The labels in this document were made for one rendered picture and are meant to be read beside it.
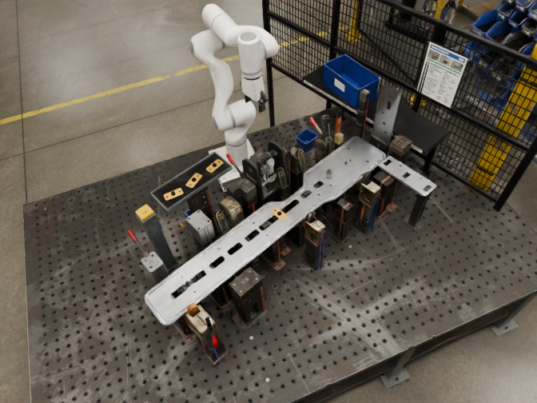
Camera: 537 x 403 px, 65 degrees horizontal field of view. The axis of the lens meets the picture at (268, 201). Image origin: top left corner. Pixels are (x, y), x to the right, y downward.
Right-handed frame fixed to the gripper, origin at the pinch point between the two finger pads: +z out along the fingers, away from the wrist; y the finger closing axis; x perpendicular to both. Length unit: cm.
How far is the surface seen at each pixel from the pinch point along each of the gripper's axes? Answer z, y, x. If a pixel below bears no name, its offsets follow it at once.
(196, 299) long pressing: 45, 33, -65
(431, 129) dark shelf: 42, 42, 84
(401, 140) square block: 39, 37, 63
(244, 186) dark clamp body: 37.0, 5.9, -15.4
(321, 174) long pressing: 45, 22, 21
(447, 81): 16, 39, 90
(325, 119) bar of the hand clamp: 24.0, 10.0, 34.9
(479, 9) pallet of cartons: 101, -51, 319
